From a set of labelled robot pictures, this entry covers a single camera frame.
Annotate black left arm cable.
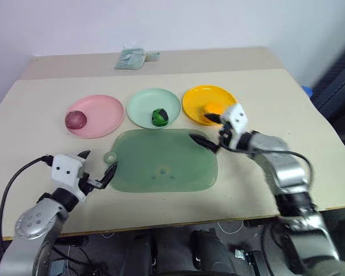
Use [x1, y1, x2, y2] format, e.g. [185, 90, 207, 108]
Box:
[0, 154, 55, 251]

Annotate light green plate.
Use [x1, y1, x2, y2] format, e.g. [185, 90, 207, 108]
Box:
[126, 87, 182, 129]

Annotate yellow plate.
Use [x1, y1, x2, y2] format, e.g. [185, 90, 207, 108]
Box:
[182, 84, 239, 127]

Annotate cream table cover mat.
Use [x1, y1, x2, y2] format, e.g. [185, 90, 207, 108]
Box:
[0, 68, 345, 240]

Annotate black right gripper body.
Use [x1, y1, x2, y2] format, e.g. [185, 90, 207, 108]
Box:
[218, 120, 234, 149]

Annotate purple round toy vegetable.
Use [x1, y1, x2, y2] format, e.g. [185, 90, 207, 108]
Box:
[64, 110, 88, 130]

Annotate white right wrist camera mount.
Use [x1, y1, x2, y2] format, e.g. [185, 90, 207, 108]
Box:
[220, 103, 248, 149]

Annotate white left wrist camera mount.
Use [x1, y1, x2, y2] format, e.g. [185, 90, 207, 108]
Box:
[51, 154, 87, 202]

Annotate black chair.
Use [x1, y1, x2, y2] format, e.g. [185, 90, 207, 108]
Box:
[309, 36, 345, 141]

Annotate dark rounded shape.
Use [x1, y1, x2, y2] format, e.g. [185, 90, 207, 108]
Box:
[189, 228, 237, 276]
[121, 229, 159, 276]

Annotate pink plate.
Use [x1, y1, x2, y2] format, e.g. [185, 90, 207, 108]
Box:
[65, 94, 125, 139]

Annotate green and black toy vegetable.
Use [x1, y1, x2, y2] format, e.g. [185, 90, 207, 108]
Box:
[151, 108, 170, 127]

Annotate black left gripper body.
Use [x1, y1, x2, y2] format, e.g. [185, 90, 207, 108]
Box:
[78, 171, 103, 195]

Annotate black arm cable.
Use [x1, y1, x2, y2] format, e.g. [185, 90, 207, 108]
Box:
[0, 154, 55, 251]
[221, 143, 315, 196]

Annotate green silicone mat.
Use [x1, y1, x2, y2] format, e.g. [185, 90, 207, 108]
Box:
[103, 128, 220, 193]

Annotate orange toy fruit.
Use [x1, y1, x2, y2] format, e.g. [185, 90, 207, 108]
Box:
[201, 102, 225, 116]

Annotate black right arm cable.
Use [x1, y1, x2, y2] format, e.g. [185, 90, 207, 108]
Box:
[221, 143, 315, 196]

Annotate folded pale green cloth pack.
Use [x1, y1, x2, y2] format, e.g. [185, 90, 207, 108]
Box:
[113, 47, 147, 71]

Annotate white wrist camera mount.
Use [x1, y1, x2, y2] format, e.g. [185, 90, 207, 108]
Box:
[51, 154, 87, 202]
[220, 103, 248, 149]

